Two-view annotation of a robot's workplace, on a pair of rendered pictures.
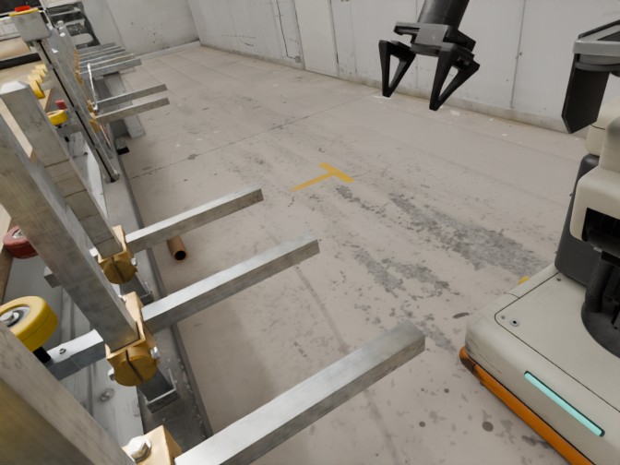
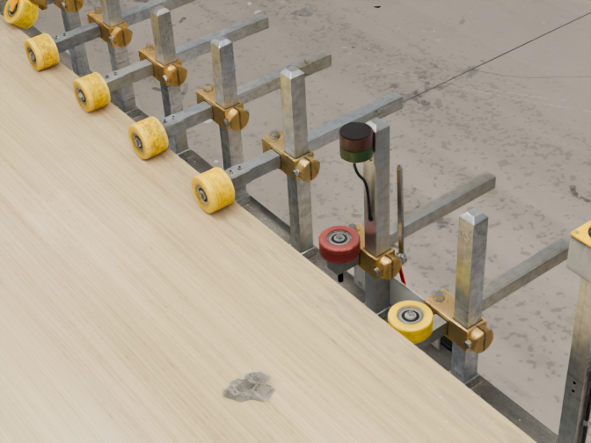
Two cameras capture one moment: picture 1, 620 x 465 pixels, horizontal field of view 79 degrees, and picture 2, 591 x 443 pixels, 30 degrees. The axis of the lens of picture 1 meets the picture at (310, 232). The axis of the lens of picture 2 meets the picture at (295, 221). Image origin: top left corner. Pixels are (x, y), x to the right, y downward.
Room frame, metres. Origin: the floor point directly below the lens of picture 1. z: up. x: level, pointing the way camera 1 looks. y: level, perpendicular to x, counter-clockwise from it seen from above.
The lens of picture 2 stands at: (0.18, 1.36, 2.25)
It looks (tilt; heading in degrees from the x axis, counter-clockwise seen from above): 38 degrees down; 347
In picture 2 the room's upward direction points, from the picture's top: 4 degrees counter-clockwise
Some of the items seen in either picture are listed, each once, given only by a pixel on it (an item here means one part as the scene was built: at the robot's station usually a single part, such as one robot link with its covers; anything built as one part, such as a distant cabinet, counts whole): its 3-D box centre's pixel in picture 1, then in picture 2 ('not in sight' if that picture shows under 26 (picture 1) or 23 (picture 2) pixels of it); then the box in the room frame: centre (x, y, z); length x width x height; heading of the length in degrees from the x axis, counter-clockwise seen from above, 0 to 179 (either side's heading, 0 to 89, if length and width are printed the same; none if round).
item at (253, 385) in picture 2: not in sight; (248, 382); (1.44, 1.16, 0.91); 0.09 x 0.07 x 0.02; 79
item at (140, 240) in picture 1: (163, 232); not in sight; (0.67, 0.29, 0.80); 0.43 x 0.03 x 0.04; 112
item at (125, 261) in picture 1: (116, 255); not in sight; (0.62, 0.37, 0.81); 0.14 x 0.06 x 0.05; 22
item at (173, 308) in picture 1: (192, 301); not in sight; (0.44, 0.20, 0.81); 0.43 x 0.03 x 0.04; 112
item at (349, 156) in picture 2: not in sight; (356, 148); (1.73, 0.88, 1.13); 0.06 x 0.06 x 0.02
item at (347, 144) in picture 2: not in sight; (355, 136); (1.73, 0.88, 1.16); 0.06 x 0.06 x 0.02
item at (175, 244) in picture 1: (174, 243); not in sight; (1.84, 0.77, 0.04); 0.30 x 0.08 x 0.08; 22
